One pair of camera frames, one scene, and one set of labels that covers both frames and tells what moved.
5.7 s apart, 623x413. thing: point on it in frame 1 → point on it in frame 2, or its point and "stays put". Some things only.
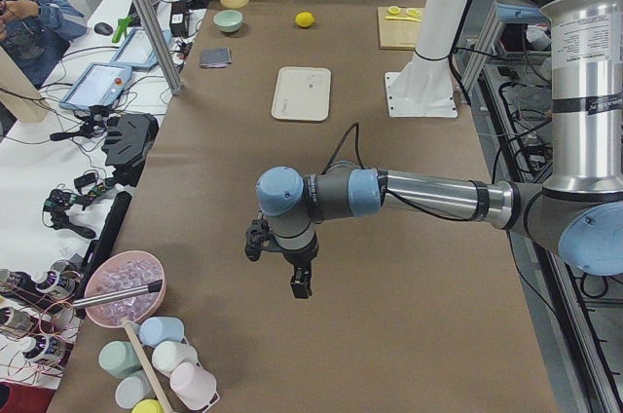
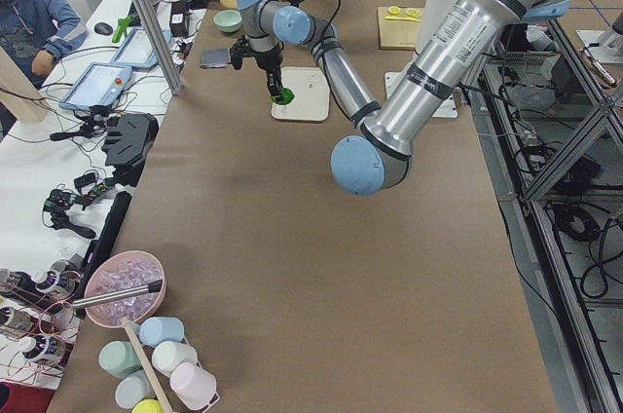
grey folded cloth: (217, 57) stays put
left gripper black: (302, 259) → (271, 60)
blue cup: (157, 330) stays put
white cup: (167, 355) stays put
